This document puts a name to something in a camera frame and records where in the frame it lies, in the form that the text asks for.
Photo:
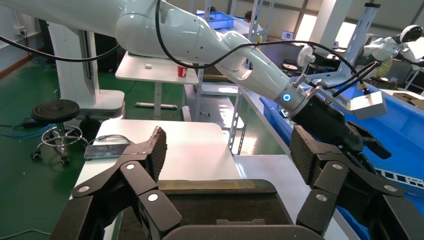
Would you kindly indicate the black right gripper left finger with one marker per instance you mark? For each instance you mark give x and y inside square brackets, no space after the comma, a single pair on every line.
[139,172]

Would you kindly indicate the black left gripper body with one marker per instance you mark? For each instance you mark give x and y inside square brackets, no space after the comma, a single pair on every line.
[321,119]

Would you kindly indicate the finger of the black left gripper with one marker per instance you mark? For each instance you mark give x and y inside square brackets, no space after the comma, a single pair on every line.
[372,140]
[362,160]

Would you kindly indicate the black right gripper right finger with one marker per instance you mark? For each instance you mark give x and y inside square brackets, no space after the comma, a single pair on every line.
[326,172]

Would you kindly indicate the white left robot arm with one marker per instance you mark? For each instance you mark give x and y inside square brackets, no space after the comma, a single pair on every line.
[182,33]

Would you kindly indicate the silver tabbed metal part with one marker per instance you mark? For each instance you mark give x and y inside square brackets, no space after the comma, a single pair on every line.
[400,179]

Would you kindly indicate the black container tray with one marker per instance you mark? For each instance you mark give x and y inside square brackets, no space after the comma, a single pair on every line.
[225,202]

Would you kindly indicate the large blue plastic bin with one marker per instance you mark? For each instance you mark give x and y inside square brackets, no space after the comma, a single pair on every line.
[397,132]

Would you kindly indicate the dark smartphone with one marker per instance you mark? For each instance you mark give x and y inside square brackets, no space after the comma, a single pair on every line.
[106,151]

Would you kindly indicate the brown cardboard box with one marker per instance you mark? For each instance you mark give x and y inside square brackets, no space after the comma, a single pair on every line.
[409,99]

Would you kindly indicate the black round floor object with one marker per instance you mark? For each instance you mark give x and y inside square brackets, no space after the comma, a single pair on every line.
[90,127]

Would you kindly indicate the white humanoid robot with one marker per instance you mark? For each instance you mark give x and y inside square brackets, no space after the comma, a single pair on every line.
[384,48]

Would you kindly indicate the white desk with red cup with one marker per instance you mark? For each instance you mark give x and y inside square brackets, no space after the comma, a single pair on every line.
[149,73]

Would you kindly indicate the black round wheeled stool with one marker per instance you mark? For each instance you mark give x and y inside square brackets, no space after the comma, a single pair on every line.
[54,111]

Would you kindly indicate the small white object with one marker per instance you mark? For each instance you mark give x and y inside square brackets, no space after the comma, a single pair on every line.
[148,66]

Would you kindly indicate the gray slotted metal rack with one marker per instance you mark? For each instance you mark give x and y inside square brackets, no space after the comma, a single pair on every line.
[200,82]

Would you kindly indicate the red paper cup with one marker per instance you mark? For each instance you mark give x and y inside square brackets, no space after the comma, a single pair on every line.
[182,71]

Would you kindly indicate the person in yellow vest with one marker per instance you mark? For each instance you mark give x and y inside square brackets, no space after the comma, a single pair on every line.
[253,26]

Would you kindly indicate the black power adapter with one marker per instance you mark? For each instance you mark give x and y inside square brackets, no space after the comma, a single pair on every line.
[30,123]

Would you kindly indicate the white pillar with flat base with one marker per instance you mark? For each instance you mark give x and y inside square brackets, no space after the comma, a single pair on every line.
[73,66]

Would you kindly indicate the small blue plastic bin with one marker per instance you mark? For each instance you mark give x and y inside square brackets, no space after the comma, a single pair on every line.
[218,20]

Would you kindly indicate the left camera mount bracket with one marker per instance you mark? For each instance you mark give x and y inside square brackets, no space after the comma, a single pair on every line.
[334,97]

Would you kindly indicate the gray left wrist camera box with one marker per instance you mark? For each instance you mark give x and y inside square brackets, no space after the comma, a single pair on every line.
[369,106]

